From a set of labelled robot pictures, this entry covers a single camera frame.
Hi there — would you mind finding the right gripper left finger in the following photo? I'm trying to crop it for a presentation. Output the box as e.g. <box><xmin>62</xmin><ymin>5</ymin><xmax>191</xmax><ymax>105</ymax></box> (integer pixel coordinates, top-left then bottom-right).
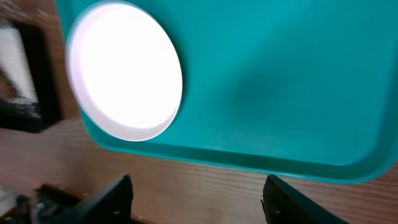
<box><xmin>48</xmin><ymin>174</ymin><xmax>134</xmax><ymax>224</ymax></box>

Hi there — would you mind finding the black plastic tray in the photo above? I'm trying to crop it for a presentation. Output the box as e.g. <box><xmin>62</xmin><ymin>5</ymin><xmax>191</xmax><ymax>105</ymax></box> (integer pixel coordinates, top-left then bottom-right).
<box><xmin>1</xmin><ymin>17</ymin><xmax>62</xmax><ymax>133</ymax></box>

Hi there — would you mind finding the white rice pile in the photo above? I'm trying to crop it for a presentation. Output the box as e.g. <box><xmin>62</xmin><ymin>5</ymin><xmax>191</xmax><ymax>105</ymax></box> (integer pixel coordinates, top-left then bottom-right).
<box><xmin>1</xmin><ymin>24</ymin><xmax>41</xmax><ymax>118</ymax></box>

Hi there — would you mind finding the large white plate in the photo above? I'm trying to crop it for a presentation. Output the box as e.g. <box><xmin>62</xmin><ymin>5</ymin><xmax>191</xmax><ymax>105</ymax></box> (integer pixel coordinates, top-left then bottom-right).
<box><xmin>65</xmin><ymin>1</ymin><xmax>183</xmax><ymax>141</ymax></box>

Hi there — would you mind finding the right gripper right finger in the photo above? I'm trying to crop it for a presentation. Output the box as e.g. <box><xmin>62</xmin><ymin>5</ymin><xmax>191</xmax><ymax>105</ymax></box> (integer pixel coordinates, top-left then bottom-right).
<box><xmin>261</xmin><ymin>175</ymin><xmax>347</xmax><ymax>224</ymax></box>

